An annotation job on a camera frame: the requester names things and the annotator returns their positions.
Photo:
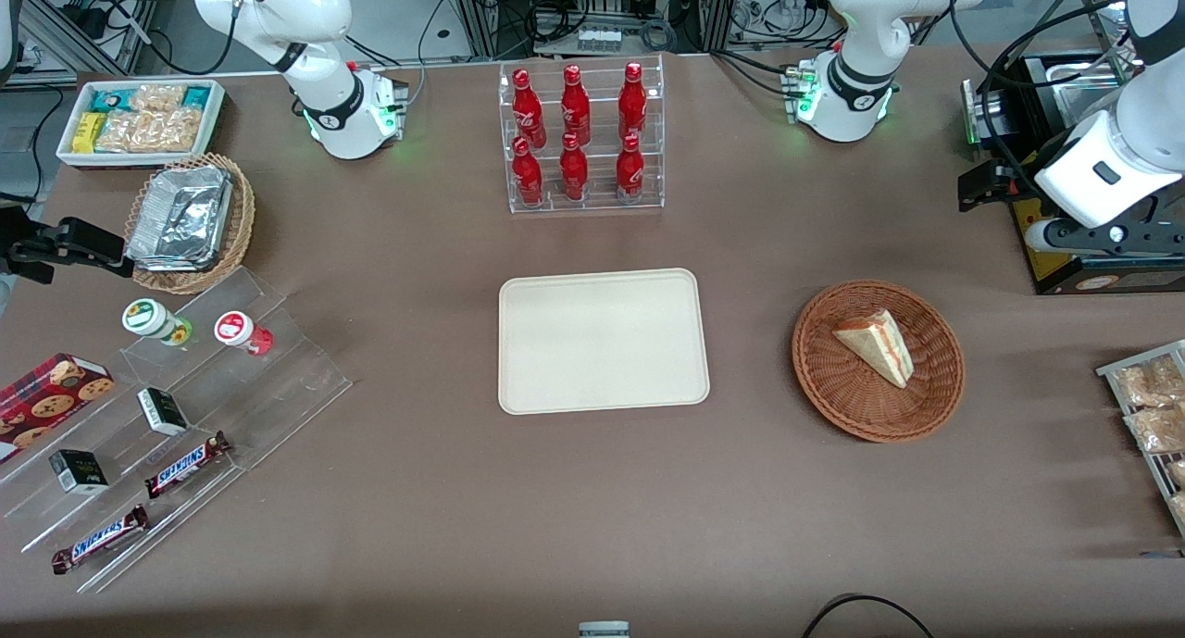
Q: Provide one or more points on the triangular sandwich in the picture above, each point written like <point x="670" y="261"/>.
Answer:
<point x="879" y="346"/>

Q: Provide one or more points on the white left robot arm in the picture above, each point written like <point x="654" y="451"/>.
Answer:
<point x="861" y="27"/>

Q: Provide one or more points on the oval light wicker basket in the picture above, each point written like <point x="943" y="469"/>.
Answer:
<point x="239" y="221"/>

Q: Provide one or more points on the tray of bagged snacks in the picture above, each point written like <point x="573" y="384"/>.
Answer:
<point x="1111" y="371"/>

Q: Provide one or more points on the round brown wicker basket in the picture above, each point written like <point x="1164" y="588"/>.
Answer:
<point x="833" y="388"/>

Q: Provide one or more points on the beige plastic tray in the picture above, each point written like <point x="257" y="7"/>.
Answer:
<point x="602" y="342"/>

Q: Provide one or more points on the stacked aluminium foil trays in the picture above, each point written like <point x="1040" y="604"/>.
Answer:
<point x="180" y="217"/>

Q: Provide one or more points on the green-lidded white cup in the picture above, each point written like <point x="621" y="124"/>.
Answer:
<point x="148" y="318"/>

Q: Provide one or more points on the white rectangular snack bin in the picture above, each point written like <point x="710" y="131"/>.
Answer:
<point x="67" y="152"/>

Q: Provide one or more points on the black hot food display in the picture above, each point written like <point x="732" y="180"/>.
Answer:
<point x="1065" y="82"/>

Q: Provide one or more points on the yellow snack packet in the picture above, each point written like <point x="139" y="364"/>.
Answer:
<point x="88" y="133"/>

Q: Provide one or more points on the clear cracker bag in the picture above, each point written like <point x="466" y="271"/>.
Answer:
<point x="157" y="98"/>
<point x="122" y="131"/>
<point x="174" y="131"/>

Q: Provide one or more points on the teal snack packet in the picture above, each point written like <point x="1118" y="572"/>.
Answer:
<point x="111" y="99"/>
<point x="196" y="96"/>

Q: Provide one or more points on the red tartan cookie box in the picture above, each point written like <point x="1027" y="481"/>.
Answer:
<point x="46" y="402"/>

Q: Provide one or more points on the red-lidded white cup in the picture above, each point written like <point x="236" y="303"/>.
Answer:
<point x="236" y="328"/>

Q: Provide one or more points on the small black carton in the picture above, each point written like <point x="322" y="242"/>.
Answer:
<point x="162" y="412"/>
<point x="79" y="471"/>

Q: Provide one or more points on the clear bagged pastry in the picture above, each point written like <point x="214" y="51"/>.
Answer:
<point x="1148" y="383"/>
<point x="1157" y="430"/>

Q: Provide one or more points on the clear acrylic stepped shelf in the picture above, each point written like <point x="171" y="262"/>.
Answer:
<point x="287" y="379"/>

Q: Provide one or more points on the Snickers chocolate bar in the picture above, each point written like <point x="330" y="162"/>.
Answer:
<point x="100" y="538"/>
<point x="185" y="465"/>

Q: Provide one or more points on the red cola bottle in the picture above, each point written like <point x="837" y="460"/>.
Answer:
<point x="529" y="110"/>
<point x="575" y="108"/>
<point x="632" y="103"/>
<point x="528" y="177"/>
<point x="629" y="173"/>
<point x="574" y="173"/>

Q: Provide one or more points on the clear acrylic bottle rack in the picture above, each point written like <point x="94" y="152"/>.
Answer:
<point x="583" y="207"/>

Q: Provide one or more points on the white power strip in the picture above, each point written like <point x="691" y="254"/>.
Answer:
<point x="598" y="39"/>

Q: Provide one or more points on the small grey device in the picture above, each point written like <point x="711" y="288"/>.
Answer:
<point x="604" y="630"/>

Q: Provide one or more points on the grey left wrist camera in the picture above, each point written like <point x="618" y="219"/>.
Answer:
<point x="1102" y="235"/>

